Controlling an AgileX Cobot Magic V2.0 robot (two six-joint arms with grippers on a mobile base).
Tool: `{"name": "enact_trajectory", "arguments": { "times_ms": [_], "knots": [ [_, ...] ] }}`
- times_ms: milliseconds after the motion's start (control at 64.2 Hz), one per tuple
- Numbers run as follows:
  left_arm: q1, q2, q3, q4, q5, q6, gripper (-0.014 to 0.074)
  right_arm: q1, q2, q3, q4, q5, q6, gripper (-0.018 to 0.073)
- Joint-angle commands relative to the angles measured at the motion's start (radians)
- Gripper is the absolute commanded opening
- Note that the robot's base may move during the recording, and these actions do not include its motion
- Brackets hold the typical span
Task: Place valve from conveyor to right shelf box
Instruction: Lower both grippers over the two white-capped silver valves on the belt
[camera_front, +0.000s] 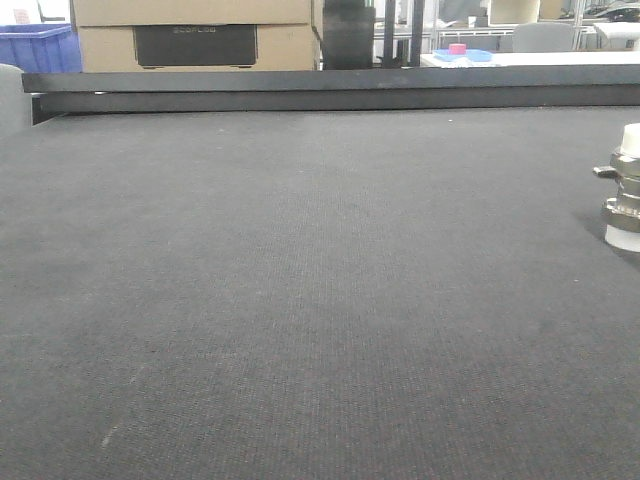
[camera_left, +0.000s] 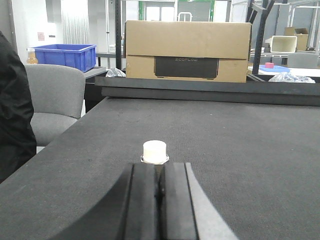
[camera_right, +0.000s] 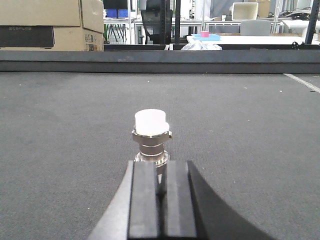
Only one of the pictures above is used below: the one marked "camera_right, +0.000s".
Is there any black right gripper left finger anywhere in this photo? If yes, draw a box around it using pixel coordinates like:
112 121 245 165
88 160 160 240

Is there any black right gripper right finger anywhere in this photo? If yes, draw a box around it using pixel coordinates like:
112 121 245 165
162 161 272 240

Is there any metal valve with white cap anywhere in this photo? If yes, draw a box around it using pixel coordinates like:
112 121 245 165
132 108 172 175

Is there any dark conveyor belt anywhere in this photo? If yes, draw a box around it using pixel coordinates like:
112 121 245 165
0 72 320 240

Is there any large cardboard box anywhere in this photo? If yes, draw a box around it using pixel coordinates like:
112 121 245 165
0 0 104 52

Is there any clear plastic bag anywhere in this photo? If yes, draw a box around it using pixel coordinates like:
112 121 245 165
181 40 223 51

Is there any light blue tray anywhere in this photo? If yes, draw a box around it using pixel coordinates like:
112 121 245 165
191 33 221 41

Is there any pink cup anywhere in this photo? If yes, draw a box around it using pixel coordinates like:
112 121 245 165
200 31 210 38

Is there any grey chair back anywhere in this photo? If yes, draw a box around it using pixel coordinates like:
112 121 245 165
240 19 271 36

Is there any black office chair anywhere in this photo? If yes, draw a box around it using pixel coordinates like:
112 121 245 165
141 0 173 45

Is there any white table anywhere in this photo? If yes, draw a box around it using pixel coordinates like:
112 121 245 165
201 36 306 45

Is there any white plastic bin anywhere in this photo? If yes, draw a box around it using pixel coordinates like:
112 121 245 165
231 2 259 21

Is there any black conveyor side rail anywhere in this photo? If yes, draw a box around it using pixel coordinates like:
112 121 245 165
0 49 320 74

